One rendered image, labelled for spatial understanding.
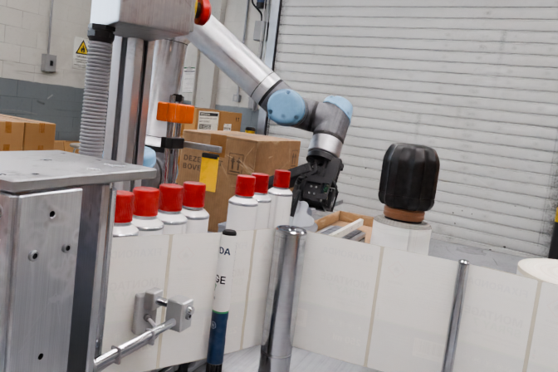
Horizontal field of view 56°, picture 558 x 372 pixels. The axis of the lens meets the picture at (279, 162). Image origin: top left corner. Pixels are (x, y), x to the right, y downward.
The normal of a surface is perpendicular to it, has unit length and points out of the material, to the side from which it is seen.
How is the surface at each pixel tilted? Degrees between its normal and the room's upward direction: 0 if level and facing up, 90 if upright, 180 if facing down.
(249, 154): 90
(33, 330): 90
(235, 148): 90
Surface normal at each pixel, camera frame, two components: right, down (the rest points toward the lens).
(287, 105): -0.13, 0.06
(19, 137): 0.88, 0.15
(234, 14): -0.51, 0.02
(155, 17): 0.51, 0.14
